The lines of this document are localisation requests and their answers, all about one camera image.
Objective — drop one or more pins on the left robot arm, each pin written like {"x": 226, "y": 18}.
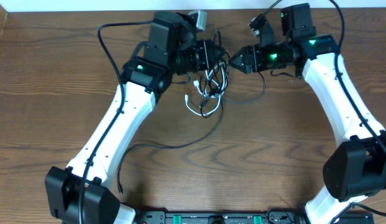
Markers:
{"x": 81, "y": 192}

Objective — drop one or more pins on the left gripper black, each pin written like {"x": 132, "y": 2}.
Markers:
{"x": 206, "y": 46}

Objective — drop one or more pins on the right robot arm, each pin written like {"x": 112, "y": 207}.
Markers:
{"x": 357, "y": 168}

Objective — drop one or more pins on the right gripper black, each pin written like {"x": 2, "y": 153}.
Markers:
{"x": 251, "y": 60}

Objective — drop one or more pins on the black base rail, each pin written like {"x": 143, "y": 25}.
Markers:
{"x": 276, "y": 217}

